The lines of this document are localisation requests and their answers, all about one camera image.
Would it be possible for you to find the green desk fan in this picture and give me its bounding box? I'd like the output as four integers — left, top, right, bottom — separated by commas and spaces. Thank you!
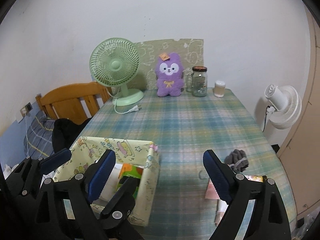
89, 37, 144, 115

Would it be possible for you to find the cotton swab container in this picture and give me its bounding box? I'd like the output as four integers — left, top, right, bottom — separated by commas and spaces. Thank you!
214, 80, 226, 98

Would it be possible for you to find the white standing fan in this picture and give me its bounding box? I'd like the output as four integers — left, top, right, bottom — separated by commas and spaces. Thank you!
262, 84, 302, 131

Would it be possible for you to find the green patterned cardboard sheet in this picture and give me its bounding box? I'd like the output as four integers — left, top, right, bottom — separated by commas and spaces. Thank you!
128, 38, 204, 90

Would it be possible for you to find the pink packet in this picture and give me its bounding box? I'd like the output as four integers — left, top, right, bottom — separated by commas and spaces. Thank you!
204, 180, 228, 226

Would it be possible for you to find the blue plaid pillow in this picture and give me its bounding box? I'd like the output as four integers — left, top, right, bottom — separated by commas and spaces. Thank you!
24, 111, 55, 159

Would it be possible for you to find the glass jar with lid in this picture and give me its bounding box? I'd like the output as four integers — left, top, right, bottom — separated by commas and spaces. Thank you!
191, 66, 207, 97

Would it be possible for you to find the dark grey sock bundle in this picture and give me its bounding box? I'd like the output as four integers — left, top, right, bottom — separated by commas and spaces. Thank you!
224, 149, 249, 173

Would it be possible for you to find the purple plush bear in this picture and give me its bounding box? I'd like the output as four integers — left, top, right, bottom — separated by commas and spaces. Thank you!
155, 53, 184, 97

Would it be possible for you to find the clutter by door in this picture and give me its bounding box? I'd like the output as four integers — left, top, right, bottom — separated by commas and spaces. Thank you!
296, 213, 320, 240

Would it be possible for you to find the wall socket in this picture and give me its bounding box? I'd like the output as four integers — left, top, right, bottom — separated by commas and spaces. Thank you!
20, 102, 33, 117

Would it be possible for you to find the glass mug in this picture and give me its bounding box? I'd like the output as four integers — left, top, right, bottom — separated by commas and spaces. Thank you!
185, 72, 193, 93

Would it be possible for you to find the beige door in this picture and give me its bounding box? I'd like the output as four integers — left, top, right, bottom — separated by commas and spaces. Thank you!
277, 10, 319, 219

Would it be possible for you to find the white towel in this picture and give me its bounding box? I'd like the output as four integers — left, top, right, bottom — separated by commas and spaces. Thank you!
99, 164, 122, 202

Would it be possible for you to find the plaid tablecloth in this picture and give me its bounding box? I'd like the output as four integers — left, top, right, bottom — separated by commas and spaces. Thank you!
81, 90, 297, 239

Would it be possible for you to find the white clothes pile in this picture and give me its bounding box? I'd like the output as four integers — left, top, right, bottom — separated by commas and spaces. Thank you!
3, 164, 19, 179

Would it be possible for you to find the yellow cartoon pouch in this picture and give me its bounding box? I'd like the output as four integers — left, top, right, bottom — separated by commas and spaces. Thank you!
245, 175, 267, 183

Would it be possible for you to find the yellow birthday storage box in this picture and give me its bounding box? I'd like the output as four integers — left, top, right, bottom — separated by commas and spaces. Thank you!
53, 137, 160, 227

